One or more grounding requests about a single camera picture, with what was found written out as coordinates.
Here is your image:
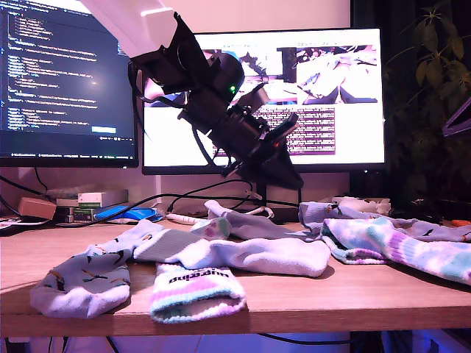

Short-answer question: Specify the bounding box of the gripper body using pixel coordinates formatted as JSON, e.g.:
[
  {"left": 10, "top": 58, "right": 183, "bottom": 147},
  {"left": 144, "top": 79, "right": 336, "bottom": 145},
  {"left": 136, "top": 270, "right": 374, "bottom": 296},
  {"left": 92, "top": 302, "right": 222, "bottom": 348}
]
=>
[{"left": 220, "top": 110, "right": 300, "bottom": 178}]

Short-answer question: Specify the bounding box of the pale blue bird-print sock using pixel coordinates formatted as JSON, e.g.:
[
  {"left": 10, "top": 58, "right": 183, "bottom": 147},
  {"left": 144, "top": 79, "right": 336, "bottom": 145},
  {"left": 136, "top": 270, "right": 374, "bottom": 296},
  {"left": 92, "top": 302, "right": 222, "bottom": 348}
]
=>
[
  {"left": 298, "top": 201, "right": 471, "bottom": 243},
  {"left": 29, "top": 219, "right": 165, "bottom": 319}
]

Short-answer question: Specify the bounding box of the plain white sock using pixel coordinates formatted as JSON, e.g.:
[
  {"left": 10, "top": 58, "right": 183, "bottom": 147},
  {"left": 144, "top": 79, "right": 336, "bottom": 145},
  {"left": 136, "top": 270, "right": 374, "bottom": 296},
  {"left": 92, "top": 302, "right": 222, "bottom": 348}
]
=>
[
  {"left": 204, "top": 200, "right": 318, "bottom": 242},
  {"left": 132, "top": 228, "right": 332, "bottom": 279}
]

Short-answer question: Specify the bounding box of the pastel tie-dye sock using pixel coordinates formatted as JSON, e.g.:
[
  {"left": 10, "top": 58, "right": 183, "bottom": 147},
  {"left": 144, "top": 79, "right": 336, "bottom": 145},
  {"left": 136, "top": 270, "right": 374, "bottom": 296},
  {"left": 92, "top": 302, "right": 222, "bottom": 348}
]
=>
[
  {"left": 149, "top": 217, "right": 247, "bottom": 324},
  {"left": 320, "top": 216, "right": 471, "bottom": 287}
]

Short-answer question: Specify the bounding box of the bright screen monitor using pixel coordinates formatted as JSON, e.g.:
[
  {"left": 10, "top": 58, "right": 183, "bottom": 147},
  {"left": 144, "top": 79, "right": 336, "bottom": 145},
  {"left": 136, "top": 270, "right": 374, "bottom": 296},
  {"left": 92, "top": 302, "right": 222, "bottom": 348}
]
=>
[{"left": 141, "top": 28, "right": 388, "bottom": 176}]

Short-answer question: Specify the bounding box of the white game controller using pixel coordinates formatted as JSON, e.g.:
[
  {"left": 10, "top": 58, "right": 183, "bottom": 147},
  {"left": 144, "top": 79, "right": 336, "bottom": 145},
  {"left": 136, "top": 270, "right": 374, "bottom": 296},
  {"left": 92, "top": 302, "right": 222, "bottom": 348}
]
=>
[{"left": 332, "top": 196, "right": 392, "bottom": 216}]

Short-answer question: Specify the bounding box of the black flat case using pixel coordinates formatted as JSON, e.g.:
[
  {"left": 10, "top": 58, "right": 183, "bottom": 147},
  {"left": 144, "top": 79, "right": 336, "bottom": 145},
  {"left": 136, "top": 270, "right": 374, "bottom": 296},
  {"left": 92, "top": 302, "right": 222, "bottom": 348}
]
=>
[{"left": 389, "top": 207, "right": 445, "bottom": 224}]

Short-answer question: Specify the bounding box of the blue pouch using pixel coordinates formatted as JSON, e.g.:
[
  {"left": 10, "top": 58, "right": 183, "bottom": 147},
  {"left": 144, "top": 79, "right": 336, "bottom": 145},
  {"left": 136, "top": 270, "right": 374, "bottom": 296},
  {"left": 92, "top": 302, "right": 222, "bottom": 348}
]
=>
[{"left": 94, "top": 205, "right": 165, "bottom": 224}]

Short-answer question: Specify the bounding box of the grey flat box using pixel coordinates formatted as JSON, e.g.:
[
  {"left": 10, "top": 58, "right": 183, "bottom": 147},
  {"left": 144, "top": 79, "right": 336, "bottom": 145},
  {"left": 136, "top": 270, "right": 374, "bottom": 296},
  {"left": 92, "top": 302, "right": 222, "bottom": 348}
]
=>
[{"left": 102, "top": 189, "right": 130, "bottom": 207}]

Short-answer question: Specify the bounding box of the green potted plant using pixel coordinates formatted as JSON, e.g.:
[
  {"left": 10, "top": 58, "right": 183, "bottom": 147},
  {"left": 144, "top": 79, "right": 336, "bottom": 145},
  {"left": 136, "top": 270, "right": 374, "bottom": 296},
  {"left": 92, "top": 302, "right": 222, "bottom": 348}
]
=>
[{"left": 382, "top": 1, "right": 471, "bottom": 221}]

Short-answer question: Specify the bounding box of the white box with green label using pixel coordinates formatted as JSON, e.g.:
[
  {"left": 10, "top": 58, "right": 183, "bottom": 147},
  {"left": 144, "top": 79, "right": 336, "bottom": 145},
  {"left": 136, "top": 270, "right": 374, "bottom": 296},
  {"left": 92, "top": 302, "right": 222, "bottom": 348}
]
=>
[{"left": 77, "top": 192, "right": 105, "bottom": 209}]

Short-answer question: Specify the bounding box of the stack of small boxes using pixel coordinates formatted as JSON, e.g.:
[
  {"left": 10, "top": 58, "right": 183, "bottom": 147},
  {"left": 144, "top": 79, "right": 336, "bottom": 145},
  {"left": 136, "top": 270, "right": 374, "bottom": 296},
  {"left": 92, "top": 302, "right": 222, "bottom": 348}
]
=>
[{"left": 56, "top": 198, "right": 97, "bottom": 224}]

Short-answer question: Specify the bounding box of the dark code monitor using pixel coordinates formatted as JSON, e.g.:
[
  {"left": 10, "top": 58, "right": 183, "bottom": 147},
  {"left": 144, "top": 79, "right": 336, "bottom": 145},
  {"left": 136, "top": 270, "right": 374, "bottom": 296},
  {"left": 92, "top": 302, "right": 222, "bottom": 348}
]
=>
[{"left": 0, "top": 0, "right": 140, "bottom": 169}]

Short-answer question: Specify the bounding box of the small tan box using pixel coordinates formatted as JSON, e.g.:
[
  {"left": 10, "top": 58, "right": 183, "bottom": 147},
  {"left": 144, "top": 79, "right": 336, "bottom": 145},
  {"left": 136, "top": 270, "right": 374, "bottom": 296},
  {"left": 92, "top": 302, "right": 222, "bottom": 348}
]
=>
[{"left": 18, "top": 197, "right": 58, "bottom": 221}]

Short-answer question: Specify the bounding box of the dark printed mat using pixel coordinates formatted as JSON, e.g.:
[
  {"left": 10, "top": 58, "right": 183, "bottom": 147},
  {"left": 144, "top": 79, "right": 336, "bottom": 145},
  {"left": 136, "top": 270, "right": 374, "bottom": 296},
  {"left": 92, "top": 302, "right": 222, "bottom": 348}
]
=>
[{"left": 0, "top": 215, "right": 51, "bottom": 237}]

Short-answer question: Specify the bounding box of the arm camera box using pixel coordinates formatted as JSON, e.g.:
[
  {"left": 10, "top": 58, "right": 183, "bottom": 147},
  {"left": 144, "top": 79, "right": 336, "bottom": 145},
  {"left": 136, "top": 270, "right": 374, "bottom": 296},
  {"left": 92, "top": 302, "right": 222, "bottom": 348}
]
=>
[{"left": 238, "top": 83, "right": 272, "bottom": 115}]

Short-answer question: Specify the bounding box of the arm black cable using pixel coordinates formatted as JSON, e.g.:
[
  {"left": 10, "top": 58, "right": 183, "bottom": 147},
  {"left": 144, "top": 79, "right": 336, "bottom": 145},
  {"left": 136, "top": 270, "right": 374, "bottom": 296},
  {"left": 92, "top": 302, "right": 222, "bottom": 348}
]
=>
[{"left": 127, "top": 60, "right": 236, "bottom": 170}]

